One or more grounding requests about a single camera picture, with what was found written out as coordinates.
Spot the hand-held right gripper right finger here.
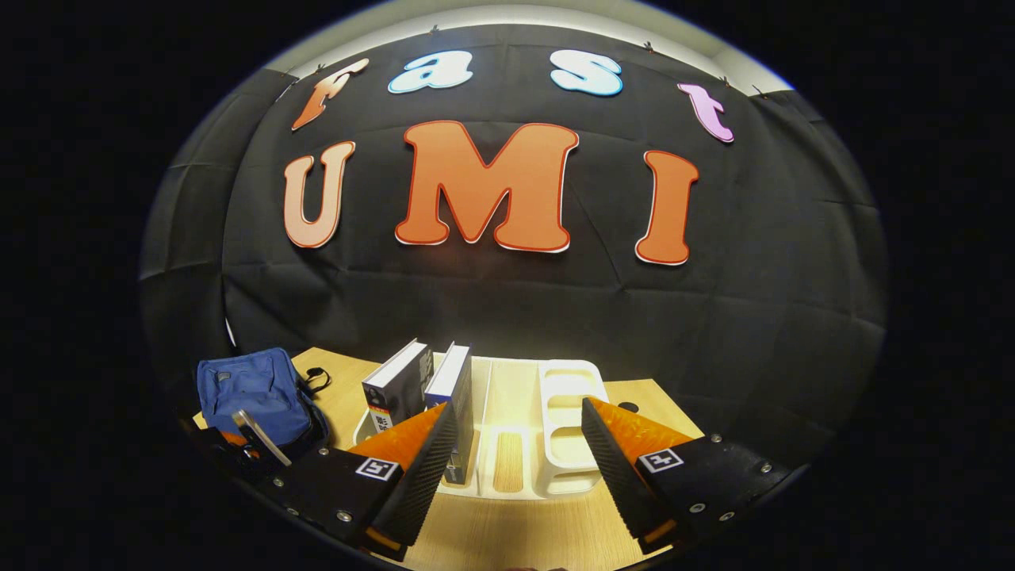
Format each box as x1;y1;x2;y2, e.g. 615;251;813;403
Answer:
581;397;794;556

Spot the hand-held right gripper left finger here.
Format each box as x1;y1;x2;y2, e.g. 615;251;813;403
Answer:
254;400;461;564

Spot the blue schoolbag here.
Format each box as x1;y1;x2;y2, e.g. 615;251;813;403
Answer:
197;347;332;462

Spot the white bookshelf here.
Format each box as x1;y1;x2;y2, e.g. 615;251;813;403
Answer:
353;357;610;500

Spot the black cover book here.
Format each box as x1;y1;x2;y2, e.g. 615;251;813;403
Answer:
362;339;435;435

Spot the blue white cover book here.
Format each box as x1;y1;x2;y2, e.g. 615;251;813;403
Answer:
424;343;474;486

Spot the black cloth panel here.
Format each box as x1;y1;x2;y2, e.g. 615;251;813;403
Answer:
141;70;294;397

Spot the black backdrop cloth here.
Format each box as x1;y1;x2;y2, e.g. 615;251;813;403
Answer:
222;24;889;469

